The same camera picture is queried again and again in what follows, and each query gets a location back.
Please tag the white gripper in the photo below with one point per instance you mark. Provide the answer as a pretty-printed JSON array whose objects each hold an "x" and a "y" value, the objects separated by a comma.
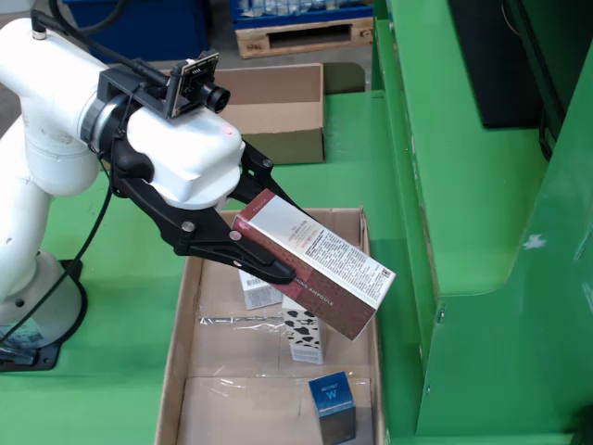
[{"x": 185, "y": 153}]

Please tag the red and silver carton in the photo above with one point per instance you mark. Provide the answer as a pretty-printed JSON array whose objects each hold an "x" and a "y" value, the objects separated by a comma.
[{"x": 324, "y": 273}]

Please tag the blue carton with W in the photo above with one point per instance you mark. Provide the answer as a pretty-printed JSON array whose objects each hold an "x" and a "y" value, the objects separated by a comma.
[{"x": 331, "y": 403}]

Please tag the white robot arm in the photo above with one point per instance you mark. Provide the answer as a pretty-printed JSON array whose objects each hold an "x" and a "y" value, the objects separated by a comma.
[{"x": 46, "y": 139}]

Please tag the open brown cardboard box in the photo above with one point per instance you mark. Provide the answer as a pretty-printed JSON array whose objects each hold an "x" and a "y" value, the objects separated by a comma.
[{"x": 278, "y": 143}]

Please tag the large flat cardboard tray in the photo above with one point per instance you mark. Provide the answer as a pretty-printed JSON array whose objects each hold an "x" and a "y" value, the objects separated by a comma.
[{"x": 222, "y": 408}]

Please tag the long white printed carton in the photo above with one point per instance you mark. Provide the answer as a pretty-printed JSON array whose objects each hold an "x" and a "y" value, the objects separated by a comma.
[{"x": 255, "y": 292}]

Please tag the cow print hand cream carton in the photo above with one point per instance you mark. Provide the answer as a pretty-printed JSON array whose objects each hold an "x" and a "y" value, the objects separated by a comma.
[{"x": 303, "y": 338}]

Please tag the wooden pallet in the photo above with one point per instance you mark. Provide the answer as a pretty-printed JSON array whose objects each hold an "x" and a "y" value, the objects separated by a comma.
[{"x": 301, "y": 41}]

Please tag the blue plastic crate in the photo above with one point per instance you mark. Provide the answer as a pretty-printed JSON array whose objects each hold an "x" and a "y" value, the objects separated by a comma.
[{"x": 162, "y": 28}]

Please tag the blue mesh container with plastic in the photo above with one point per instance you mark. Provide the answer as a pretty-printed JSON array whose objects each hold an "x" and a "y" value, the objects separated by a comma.
[{"x": 301, "y": 11}]

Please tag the green curved metal chute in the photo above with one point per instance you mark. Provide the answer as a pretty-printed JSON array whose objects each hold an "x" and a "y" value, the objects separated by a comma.
[{"x": 486, "y": 232}]

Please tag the black flat panel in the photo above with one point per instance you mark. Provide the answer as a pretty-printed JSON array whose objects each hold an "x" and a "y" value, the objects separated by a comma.
[{"x": 500, "y": 69}]

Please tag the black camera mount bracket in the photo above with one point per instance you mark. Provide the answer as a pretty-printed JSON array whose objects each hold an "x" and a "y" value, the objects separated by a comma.
[{"x": 129, "y": 83}]

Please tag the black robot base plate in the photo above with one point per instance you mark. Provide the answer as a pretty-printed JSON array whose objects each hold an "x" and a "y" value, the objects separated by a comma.
[{"x": 51, "y": 357}]

